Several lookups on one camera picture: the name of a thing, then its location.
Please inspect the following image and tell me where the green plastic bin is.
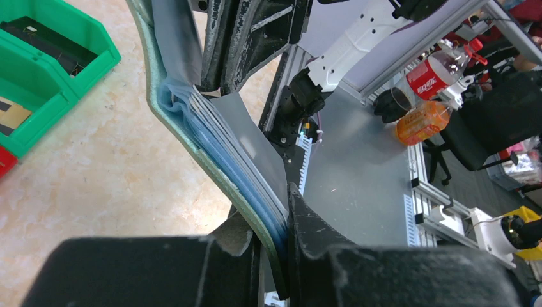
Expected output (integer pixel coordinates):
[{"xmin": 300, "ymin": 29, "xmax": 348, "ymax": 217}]
[
  {"xmin": 1, "ymin": 1, "xmax": 121, "ymax": 98},
  {"xmin": 1, "ymin": 31, "xmax": 79, "ymax": 158}
]

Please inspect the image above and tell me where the right green plastic bin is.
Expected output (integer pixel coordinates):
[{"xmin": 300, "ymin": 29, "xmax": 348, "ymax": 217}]
[{"xmin": 1, "ymin": 1, "xmax": 121, "ymax": 98}]

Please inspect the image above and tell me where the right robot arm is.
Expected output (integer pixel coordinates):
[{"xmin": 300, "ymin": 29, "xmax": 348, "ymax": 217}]
[{"xmin": 196, "ymin": 1, "xmax": 442, "ymax": 128}]

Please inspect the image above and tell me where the white cable duct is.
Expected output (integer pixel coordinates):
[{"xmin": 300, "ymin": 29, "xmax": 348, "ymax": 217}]
[{"xmin": 296, "ymin": 132, "xmax": 313, "ymax": 195}]

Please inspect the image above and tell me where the orange drink bottle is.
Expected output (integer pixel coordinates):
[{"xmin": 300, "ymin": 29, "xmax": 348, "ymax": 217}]
[{"xmin": 396, "ymin": 100, "xmax": 453, "ymax": 146}]

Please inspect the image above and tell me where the black office chair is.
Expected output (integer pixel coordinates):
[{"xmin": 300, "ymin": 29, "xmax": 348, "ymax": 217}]
[{"xmin": 423, "ymin": 70, "xmax": 541, "ymax": 185}]

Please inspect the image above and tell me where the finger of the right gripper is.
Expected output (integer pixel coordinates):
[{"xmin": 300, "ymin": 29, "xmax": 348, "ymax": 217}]
[
  {"xmin": 222, "ymin": 1, "xmax": 313, "ymax": 94},
  {"xmin": 201, "ymin": 0, "xmax": 240, "ymax": 92}
]

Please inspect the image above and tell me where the red label soda bottle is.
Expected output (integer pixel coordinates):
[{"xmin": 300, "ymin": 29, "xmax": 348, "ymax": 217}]
[{"xmin": 390, "ymin": 38, "xmax": 488, "ymax": 108}]

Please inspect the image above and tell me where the black card holder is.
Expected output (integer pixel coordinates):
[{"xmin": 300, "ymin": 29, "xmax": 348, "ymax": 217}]
[{"xmin": 1, "ymin": 16, "xmax": 98, "ymax": 77}]

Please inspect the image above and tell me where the sage green card holder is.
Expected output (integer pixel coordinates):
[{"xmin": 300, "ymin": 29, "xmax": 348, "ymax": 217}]
[{"xmin": 128, "ymin": 1, "xmax": 290, "ymax": 301}]

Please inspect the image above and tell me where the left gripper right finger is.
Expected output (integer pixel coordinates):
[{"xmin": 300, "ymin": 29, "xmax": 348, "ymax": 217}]
[{"xmin": 288, "ymin": 183, "xmax": 521, "ymax": 306}]

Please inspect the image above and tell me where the dark grey credit card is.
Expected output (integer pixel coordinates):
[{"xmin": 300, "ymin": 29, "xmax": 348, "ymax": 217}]
[{"xmin": 189, "ymin": 91, "xmax": 288, "ymax": 223}]

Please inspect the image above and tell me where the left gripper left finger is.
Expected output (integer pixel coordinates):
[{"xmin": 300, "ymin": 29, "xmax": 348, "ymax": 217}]
[{"xmin": 22, "ymin": 213, "xmax": 261, "ymax": 306}]

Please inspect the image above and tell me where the middle green plastic bin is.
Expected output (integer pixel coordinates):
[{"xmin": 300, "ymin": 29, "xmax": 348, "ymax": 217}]
[{"xmin": 1, "ymin": 31, "xmax": 79, "ymax": 158}]

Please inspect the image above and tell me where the red plastic bin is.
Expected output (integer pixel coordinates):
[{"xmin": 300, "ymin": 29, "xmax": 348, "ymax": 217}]
[{"xmin": 0, "ymin": 146, "xmax": 18, "ymax": 178}]

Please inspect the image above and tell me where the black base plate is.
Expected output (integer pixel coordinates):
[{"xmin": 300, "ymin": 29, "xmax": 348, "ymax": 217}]
[{"xmin": 258, "ymin": 97, "xmax": 323, "ymax": 191}]

